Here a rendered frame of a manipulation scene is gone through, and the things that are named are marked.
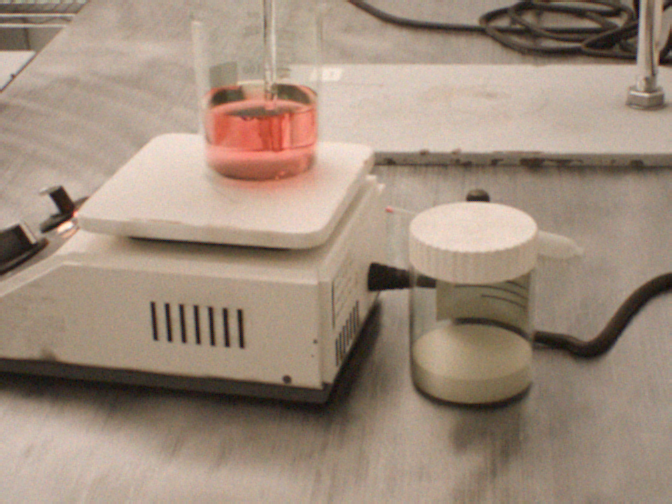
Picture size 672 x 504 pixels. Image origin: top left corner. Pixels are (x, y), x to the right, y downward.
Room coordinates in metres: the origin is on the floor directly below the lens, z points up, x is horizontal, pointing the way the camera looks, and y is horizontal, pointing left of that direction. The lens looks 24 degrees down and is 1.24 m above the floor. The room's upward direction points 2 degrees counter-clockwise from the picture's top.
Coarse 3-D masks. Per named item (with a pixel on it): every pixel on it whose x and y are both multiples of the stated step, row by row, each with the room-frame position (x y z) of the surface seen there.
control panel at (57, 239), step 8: (40, 224) 0.76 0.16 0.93; (72, 224) 0.69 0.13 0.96; (32, 232) 0.75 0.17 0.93; (40, 232) 0.73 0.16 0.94; (48, 232) 0.71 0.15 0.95; (56, 232) 0.70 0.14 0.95; (64, 232) 0.68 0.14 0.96; (72, 232) 0.67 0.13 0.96; (56, 240) 0.67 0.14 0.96; (64, 240) 0.66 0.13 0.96; (48, 248) 0.66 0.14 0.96; (56, 248) 0.65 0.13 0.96; (40, 256) 0.65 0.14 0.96; (48, 256) 0.64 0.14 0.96; (24, 264) 0.66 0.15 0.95; (32, 264) 0.64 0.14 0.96; (8, 272) 0.66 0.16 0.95; (16, 272) 0.65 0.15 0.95; (0, 280) 0.65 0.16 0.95
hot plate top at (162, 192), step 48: (192, 144) 0.73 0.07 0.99; (336, 144) 0.72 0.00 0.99; (96, 192) 0.66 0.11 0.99; (144, 192) 0.66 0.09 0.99; (192, 192) 0.66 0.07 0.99; (240, 192) 0.66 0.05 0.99; (288, 192) 0.65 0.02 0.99; (336, 192) 0.65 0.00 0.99; (192, 240) 0.62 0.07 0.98; (240, 240) 0.61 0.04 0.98; (288, 240) 0.61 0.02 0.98
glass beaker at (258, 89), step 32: (224, 0) 0.71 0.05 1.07; (256, 0) 0.72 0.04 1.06; (288, 0) 0.71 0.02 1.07; (192, 32) 0.68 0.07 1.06; (224, 32) 0.66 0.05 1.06; (256, 32) 0.66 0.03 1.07; (288, 32) 0.66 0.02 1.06; (320, 32) 0.68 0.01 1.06; (224, 64) 0.66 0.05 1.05; (256, 64) 0.66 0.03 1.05; (288, 64) 0.66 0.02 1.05; (320, 64) 0.68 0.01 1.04; (224, 96) 0.66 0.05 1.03; (256, 96) 0.66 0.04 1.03; (288, 96) 0.66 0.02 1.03; (320, 96) 0.68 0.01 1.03; (224, 128) 0.66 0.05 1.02; (256, 128) 0.66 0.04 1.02; (288, 128) 0.66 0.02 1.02; (320, 128) 0.68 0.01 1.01; (224, 160) 0.66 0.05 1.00; (256, 160) 0.66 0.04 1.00; (288, 160) 0.66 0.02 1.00; (320, 160) 0.68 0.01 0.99
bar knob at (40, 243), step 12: (12, 228) 0.67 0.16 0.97; (24, 228) 0.67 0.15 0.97; (0, 240) 0.67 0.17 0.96; (12, 240) 0.67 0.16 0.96; (24, 240) 0.66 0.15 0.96; (36, 240) 0.67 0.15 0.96; (48, 240) 0.68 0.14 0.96; (0, 252) 0.67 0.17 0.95; (12, 252) 0.67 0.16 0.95; (24, 252) 0.67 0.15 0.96; (36, 252) 0.66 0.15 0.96; (0, 264) 0.67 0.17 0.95; (12, 264) 0.66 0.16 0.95
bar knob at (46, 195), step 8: (40, 192) 0.74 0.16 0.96; (48, 192) 0.72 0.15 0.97; (56, 192) 0.72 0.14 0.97; (64, 192) 0.72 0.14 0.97; (40, 200) 0.74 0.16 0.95; (48, 200) 0.72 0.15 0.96; (56, 200) 0.72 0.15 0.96; (64, 200) 0.72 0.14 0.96; (80, 200) 0.73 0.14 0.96; (48, 208) 0.73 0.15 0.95; (56, 208) 0.72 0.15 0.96; (64, 208) 0.72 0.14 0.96; (72, 208) 0.72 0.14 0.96; (56, 216) 0.73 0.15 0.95; (64, 216) 0.71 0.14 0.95; (72, 216) 0.71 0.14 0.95; (48, 224) 0.72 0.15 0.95; (56, 224) 0.71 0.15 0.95
